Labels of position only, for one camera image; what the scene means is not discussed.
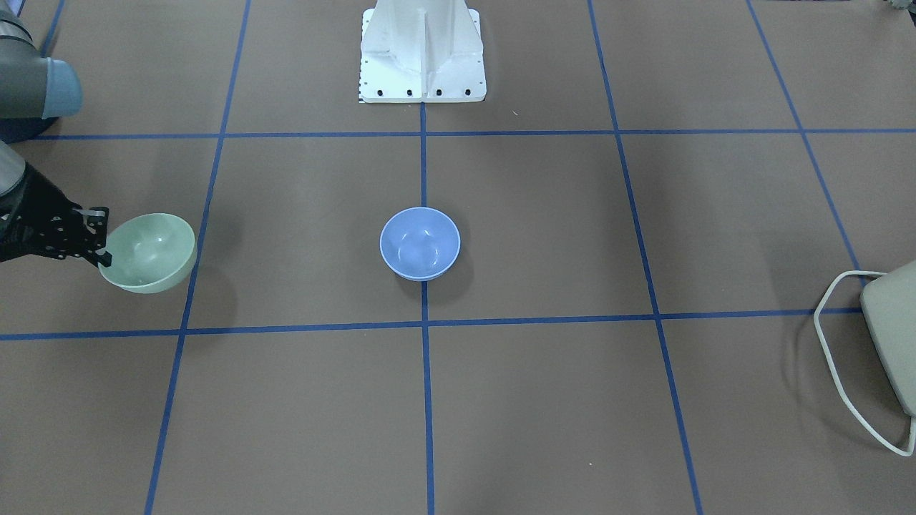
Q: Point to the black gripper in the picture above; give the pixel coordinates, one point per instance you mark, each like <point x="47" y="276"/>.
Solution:
<point x="32" y="218"/>

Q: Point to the green bowl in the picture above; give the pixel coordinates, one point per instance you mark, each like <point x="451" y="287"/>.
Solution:
<point x="150" y="253"/>

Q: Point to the blue bowl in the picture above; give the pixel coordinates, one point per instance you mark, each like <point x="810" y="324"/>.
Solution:
<point x="420" y="244"/>

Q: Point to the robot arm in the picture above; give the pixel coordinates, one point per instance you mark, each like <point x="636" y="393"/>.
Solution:
<point x="36" y="91"/>

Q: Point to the cream toaster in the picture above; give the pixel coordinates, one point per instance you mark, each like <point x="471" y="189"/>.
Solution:
<point x="888" y="305"/>

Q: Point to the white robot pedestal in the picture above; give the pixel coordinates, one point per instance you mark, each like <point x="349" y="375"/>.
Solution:
<point x="421" y="51"/>

